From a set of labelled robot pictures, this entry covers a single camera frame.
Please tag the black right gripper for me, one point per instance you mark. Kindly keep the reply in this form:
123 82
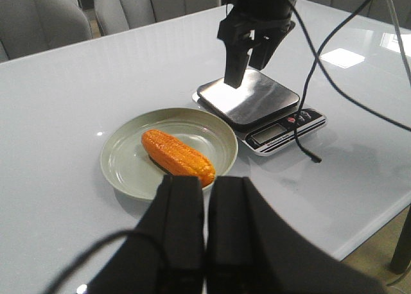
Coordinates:
235 31

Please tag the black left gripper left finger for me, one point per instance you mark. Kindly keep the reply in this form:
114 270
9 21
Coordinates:
166 254

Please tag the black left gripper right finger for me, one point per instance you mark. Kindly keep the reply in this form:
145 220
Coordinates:
251 249

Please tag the orange corn cob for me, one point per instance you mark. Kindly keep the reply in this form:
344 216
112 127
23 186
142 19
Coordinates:
176 157

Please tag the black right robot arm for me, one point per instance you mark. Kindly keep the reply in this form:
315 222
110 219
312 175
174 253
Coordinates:
251 32

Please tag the black silver kitchen scale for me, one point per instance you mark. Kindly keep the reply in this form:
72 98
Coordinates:
264 114

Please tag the light green round plate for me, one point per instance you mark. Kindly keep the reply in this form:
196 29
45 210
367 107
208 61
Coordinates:
127 167

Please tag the right grey upholstered chair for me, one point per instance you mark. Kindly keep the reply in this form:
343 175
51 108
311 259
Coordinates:
115 16

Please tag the grey upholstered chair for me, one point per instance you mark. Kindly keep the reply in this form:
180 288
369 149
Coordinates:
115 16
34 26

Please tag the left grey upholstered chair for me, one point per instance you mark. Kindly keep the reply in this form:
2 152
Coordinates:
34 26

